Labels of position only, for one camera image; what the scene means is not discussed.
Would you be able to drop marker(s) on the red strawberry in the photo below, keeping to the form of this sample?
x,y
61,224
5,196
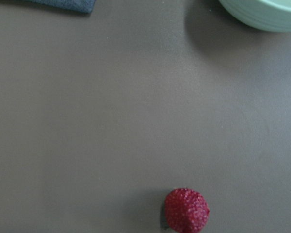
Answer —
x,y
186,211

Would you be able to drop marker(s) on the grey folded cloth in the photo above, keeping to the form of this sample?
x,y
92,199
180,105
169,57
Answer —
x,y
80,6

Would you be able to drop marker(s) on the mint green bowl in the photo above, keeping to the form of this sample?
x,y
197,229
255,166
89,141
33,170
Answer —
x,y
266,15

